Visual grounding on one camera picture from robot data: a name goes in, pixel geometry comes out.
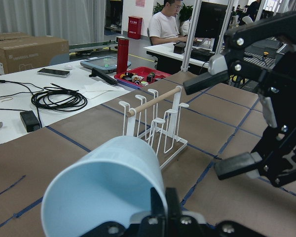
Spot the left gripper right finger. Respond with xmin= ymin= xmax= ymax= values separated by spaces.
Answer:
xmin=165 ymin=188 xmax=182 ymax=217

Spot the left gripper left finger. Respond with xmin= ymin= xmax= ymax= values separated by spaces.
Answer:
xmin=150 ymin=188 xmax=165 ymax=217

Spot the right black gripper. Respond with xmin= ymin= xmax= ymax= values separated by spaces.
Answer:
xmin=215 ymin=11 xmax=296 ymax=187

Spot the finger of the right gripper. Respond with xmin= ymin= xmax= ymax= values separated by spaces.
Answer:
xmin=183 ymin=23 xmax=269 ymax=95

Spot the light blue plastic cup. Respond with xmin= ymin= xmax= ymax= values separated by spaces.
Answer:
xmin=41 ymin=136 xmax=168 ymax=237

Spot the black computer monitor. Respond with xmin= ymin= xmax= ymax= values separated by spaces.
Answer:
xmin=194 ymin=1 xmax=227 ymax=52

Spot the seated person white shirt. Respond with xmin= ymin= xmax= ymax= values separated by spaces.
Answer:
xmin=148 ymin=0 xmax=187 ymax=45

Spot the red parts bin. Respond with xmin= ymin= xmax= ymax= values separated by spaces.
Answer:
xmin=114 ymin=67 xmax=170 ymax=89

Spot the red thermos bottle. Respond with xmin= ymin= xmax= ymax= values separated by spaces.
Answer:
xmin=116 ymin=38 xmax=129 ymax=74

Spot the teach pendant tablet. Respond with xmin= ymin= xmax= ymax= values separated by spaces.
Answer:
xmin=80 ymin=56 xmax=117 ymax=74

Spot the black power adapter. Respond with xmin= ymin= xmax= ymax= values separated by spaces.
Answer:
xmin=20 ymin=111 xmax=41 ymax=132

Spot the smartphone on table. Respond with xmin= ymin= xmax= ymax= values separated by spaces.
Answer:
xmin=37 ymin=68 xmax=70 ymax=78

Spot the cardboard box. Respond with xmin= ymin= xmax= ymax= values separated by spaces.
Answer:
xmin=0 ymin=32 xmax=69 ymax=75

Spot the aluminium frame post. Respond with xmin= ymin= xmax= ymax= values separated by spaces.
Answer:
xmin=181 ymin=0 xmax=202 ymax=72

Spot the white wire cup rack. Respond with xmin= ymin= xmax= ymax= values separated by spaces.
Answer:
xmin=119 ymin=86 xmax=189 ymax=169

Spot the coiled black cable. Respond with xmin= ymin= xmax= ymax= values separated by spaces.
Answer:
xmin=31 ymin=82 xmax=88 ymax=112

